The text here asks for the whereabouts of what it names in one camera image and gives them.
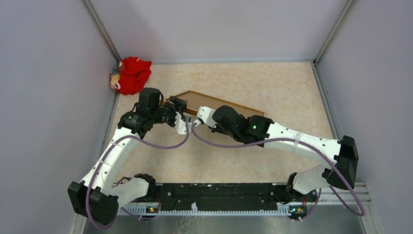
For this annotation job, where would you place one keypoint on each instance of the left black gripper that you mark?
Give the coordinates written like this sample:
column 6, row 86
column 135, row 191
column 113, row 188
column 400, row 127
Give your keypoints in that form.
column 180, row 104

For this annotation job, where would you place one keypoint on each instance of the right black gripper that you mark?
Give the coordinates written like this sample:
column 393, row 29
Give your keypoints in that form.
column 218, row 129

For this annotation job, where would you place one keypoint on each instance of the wooden picture frame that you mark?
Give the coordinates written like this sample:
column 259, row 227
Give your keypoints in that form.
column 226, row 105

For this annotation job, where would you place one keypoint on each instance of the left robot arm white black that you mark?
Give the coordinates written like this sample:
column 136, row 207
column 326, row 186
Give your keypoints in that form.
column 95, row 196

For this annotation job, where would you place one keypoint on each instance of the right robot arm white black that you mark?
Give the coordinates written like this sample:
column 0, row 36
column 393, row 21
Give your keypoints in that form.
column 337, row 158

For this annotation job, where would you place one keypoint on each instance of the red cloth doll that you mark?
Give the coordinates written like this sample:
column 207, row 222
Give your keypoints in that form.
column 129, row 76

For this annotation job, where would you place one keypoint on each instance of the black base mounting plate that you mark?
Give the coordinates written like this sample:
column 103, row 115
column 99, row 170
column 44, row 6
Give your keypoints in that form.
column 223, row 196

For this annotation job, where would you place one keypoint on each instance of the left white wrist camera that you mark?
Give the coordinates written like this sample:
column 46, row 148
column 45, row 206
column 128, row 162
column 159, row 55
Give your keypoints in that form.
column 182, row 124

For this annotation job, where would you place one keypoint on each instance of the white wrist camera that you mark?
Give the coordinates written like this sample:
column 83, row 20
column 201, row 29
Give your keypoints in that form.
column 182, row 124
column 204, row 116

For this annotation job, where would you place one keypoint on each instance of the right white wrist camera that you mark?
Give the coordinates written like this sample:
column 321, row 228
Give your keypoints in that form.
column 204, row 116

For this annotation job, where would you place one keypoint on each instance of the aluminium front rail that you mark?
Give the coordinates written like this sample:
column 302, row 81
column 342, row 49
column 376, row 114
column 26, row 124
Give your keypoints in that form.
column 355, row 203

